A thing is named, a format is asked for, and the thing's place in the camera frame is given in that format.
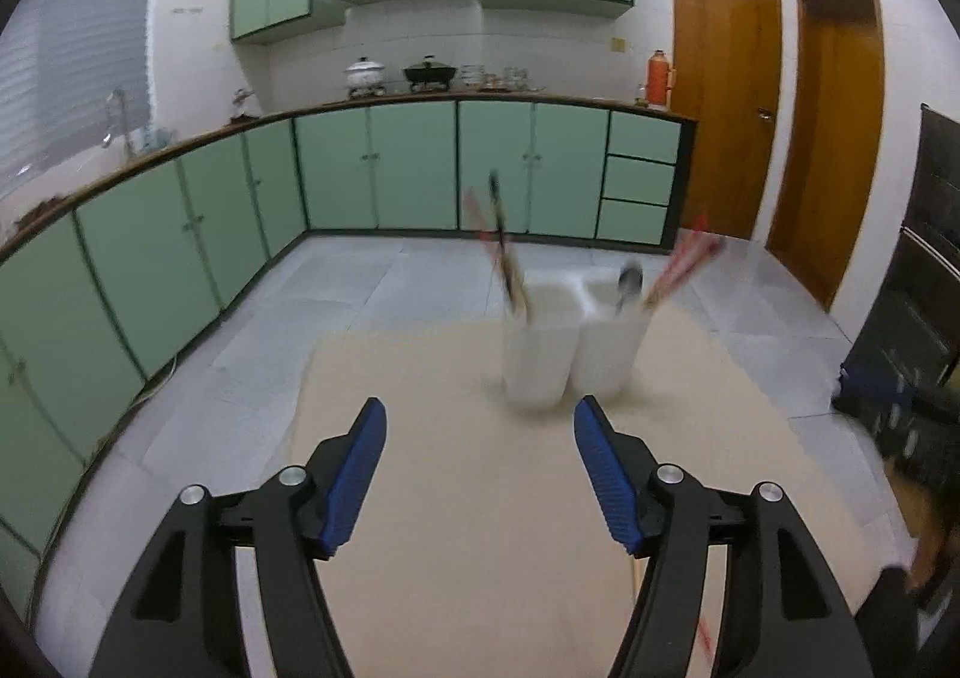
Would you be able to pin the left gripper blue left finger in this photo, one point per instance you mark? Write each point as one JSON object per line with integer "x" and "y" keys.
{"x": 352, "y": 479}

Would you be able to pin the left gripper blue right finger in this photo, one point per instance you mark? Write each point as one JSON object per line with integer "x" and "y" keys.
{"x": 617, "y": 496}

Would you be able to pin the plain wooden chopstick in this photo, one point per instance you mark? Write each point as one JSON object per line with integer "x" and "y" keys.
{"x": 637, "y": 572}

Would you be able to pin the silver metal spoon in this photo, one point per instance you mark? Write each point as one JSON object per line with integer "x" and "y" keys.
{"x": 629, "y": 285}

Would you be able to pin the bamboo chopstick red band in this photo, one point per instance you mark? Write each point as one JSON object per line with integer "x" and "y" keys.
{"x": 679, "y": 269}

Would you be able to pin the red patterned bamboo chopstick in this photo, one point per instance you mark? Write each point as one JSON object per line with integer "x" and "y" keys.
{"x": 484, "y": 231}

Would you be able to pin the green lower kitchen cabinets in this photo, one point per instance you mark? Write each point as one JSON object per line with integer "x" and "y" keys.
{"x": 105, "y": 288}

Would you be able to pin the white twin utensil holder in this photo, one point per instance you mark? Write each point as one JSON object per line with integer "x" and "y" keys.
{"x": 579, "y": 337}

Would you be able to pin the brown wooden door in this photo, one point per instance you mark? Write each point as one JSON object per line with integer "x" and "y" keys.
{"x": 837, "y": 125}
{"x": 727, "y": 76}

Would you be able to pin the white cooking pot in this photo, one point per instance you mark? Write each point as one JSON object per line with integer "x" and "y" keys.
{"x": 365, "y": 79}

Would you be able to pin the glass jars on counter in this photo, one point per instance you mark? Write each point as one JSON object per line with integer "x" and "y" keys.
{"x": 511, "y": 79}

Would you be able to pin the orange thermos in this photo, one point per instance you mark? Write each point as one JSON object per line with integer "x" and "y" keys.
{"x": 659, "y": 80}

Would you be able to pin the black wok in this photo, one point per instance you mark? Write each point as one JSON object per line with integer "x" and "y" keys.
{"x": 429, "y": 75}

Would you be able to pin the chrome sink faucet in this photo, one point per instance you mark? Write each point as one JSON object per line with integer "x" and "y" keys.
{"x": 117, "y": 123}

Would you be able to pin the window blinds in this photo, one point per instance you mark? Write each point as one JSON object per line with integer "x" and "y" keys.
{"x": 60, "y": 60}

